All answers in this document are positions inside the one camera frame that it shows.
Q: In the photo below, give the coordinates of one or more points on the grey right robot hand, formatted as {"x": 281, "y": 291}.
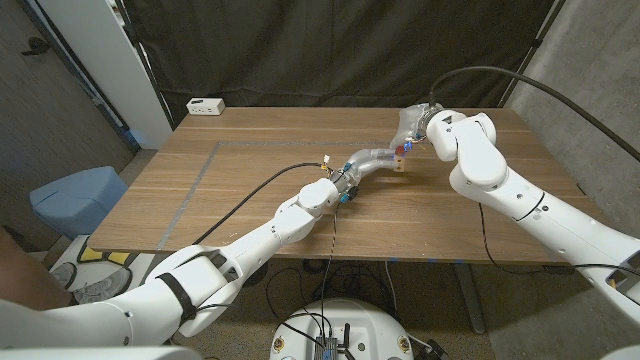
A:
{"x": 412, "y": 122}

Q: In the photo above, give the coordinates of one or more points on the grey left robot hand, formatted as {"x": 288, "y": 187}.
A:
{"x": 362, "y": 162}

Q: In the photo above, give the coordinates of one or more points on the small wooden block with holes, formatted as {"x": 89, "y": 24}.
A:
{"x": 400, "y": 164}

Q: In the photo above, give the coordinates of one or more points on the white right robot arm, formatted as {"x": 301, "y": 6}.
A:
{"x": 525, "y": 200}

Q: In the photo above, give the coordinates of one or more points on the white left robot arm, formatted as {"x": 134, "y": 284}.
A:
{"x": 225, "y": 260}

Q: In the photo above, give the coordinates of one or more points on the black backdrop curtain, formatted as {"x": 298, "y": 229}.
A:
{"x": 325, "y": 50}

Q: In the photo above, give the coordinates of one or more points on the black backdrop stand pole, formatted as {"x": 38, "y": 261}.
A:
{"x": 530, "y": 50}
{"x": 145, "y": 65}

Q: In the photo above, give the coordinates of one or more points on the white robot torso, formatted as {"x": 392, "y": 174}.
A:
{"x": 360, "y": 320}

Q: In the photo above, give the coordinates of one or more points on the white power strip box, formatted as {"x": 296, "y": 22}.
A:
{"x": 205, "y": 106}

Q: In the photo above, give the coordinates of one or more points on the grey table leg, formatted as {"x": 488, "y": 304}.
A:
{"x": 470, "y": 300}

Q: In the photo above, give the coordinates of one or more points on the black antenna on torso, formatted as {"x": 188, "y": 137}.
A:
{"x": 346, "y": 337}

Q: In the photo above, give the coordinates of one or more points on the grey electronics box on torso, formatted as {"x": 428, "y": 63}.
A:
{"x": 325, "y": 348}

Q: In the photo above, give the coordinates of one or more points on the black connector beside torso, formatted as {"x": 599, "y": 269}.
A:
{"x": 435, "y": 351}

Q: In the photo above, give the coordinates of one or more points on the white cabinet panel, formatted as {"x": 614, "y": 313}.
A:
{"x": 110, "y": 65}

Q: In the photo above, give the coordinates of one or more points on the grey sneaker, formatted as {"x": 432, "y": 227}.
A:
{"x": 62, "y": 275}
{"x": 102, "y": 287}

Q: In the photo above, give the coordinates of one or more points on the blue-grey padded stool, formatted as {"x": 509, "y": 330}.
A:
{"x": 75, "y": 200}

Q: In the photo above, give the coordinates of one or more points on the person's bare leg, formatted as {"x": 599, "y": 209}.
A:
{"x": 25, "y": 280}

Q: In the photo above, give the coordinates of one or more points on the dark door frame rail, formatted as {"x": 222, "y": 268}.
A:
{"x": 100, "y": 101}

